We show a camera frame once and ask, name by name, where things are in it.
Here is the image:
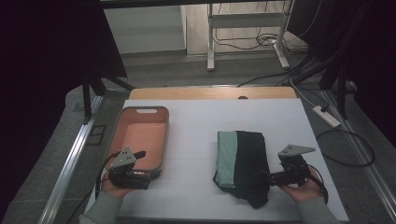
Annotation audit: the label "person's right hand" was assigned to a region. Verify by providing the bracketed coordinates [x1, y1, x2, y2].
[277, 167, 325, 203]

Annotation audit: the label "black looped floor cable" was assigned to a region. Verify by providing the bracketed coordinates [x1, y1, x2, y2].
[315, 129, 375, 168]

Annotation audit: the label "wooden table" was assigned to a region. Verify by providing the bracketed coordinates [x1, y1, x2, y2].
[128, 86, 298, 101]

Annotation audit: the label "black curtain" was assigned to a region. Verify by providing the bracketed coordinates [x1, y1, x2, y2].
[287, 0, 396, 148]
[0, 0, 129, 216]

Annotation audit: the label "white power cable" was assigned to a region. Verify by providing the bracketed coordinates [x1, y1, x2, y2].
[289, 77, 319, 109]

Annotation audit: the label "person's left hand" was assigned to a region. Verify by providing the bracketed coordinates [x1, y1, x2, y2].
[100, 172, 135, 200]

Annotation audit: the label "tangled floor cables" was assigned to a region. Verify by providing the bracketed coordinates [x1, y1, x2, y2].
[212, 29, 310, 56]

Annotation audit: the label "orange storage basket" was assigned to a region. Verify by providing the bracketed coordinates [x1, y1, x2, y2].
[104, 105, 171, 181]

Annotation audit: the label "black cable bundle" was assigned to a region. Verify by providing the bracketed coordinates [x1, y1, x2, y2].
[236, 51, 332, 88]

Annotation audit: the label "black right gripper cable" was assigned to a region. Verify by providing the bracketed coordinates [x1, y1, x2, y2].
[307, 163, 330, 205]

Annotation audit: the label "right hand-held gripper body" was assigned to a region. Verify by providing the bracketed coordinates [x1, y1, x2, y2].
[271, 144, 317, 189]

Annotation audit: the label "white metal stand frame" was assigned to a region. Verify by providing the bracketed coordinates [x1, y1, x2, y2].
[206, 0, 295, 72]

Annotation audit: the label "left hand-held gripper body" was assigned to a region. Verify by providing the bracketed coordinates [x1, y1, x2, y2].
[106, 147, 151, 190]

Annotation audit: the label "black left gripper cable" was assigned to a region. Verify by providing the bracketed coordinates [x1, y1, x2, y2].
[65, 151, 121, 224]

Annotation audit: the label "black stand legs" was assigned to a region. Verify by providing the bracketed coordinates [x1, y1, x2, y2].
[319, 61, 350, 121]
[81, 72, 137, 123]

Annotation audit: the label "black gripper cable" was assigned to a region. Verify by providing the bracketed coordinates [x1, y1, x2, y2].
[307, 163, 330, 205]
[65, 151, 121, 224]

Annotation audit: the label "light green cloth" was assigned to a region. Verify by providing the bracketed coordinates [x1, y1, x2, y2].
[215, 130, 239, 189]

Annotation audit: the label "white power strip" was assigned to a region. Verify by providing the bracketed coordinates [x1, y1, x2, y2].
[311, 105, 342, 129]

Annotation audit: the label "aluminium floor rail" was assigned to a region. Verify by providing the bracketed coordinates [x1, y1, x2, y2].
[321, 89, 396, 220]
[37, 94, 105, 224]

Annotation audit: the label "dark pants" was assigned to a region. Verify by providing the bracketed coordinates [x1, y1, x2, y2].
[212, 130, 271, 210]

